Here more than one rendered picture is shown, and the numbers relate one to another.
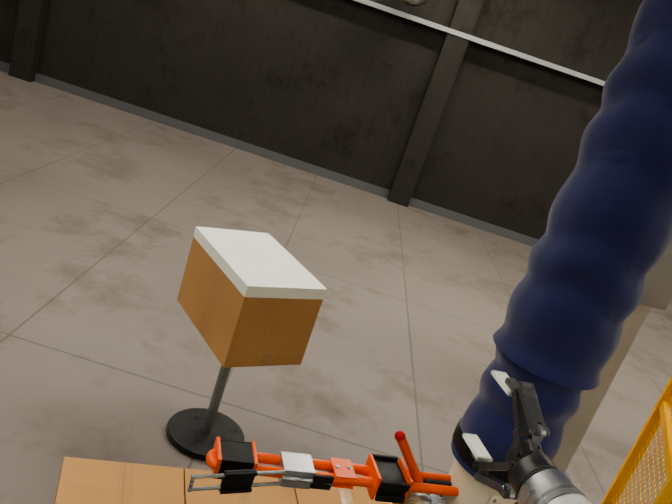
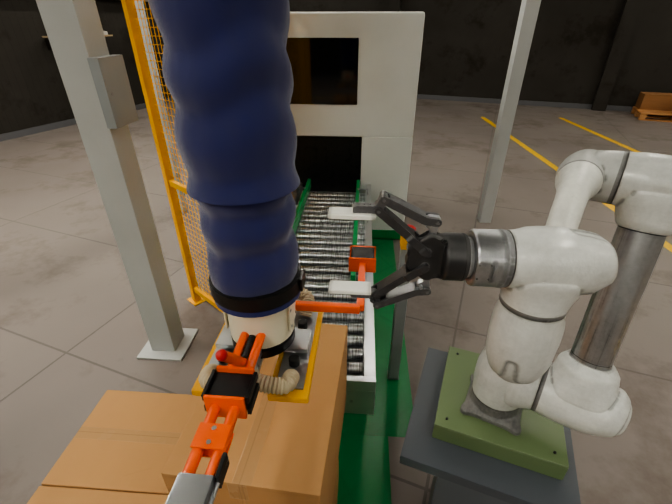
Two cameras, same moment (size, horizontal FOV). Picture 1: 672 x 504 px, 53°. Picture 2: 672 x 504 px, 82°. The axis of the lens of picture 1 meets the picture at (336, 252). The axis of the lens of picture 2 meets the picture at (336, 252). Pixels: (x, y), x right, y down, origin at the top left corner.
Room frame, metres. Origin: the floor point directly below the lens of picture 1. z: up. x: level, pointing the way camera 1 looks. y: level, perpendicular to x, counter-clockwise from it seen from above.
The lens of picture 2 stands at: (0.87, 0.14, 1.90)
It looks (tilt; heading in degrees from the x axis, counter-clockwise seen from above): 31 degrees down; 294
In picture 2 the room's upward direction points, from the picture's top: straight up
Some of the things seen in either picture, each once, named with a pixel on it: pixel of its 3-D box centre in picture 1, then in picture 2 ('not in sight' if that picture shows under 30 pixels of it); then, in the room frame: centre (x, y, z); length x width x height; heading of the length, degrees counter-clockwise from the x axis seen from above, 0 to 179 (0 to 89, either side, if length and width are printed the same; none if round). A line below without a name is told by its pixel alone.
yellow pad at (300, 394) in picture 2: not in sight; (298, 345); (1.28, -0.54, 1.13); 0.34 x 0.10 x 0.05; 109
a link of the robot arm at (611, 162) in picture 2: not in sight; (587, 172); (0.66, -1.00, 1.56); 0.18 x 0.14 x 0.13; 79
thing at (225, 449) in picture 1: (234, 459); not in sight; (1.18, 0.06, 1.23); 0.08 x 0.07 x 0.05; 109
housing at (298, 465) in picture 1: (295, 470); (190, 502); (1.22, -0.07, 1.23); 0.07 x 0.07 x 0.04; 19
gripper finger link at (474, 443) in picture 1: (477, 447); (350, 287); (1.06, -0.35, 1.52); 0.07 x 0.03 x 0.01; 20
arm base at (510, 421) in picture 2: not in sight; (496, 393); (0.73, -0.86, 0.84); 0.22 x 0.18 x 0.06; 85
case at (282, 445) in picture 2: not in sight; (277, 425); (1.37, -0.52, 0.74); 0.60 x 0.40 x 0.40; 106
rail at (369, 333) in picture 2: not in sight; (368, 256); (1.58, -2.05, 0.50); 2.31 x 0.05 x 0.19; 110
